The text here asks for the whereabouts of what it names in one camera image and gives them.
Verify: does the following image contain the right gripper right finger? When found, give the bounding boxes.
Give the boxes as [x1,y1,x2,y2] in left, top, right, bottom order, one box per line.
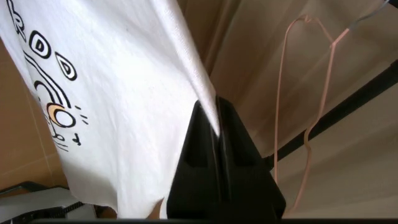
[215,95,287,219]

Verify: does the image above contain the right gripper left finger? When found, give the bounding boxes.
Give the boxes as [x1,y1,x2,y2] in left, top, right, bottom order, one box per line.
[166,99,225,219]

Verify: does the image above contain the white garment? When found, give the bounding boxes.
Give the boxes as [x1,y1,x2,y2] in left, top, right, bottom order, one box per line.
[0,0,222,219]

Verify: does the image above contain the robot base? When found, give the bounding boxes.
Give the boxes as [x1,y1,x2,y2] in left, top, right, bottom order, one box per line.
[0,181,98,223]

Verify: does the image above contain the pink clothes hanger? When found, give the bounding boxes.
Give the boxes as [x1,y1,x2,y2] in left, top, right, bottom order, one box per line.
[272,0,392,213]

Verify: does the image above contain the black clothes rack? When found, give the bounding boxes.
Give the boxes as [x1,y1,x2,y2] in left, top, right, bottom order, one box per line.
[263,58,398,171]

